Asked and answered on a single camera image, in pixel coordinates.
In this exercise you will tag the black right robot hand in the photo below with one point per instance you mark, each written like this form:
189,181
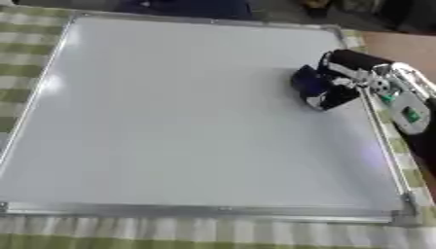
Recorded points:
353,60

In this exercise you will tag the dark blue whiteboard brush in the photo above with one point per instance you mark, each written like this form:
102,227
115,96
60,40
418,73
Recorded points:
306,81

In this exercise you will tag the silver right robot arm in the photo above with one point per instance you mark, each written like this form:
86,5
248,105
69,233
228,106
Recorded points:
410,110

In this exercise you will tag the white whiteboard with silver frame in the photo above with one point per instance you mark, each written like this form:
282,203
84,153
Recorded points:
170,123

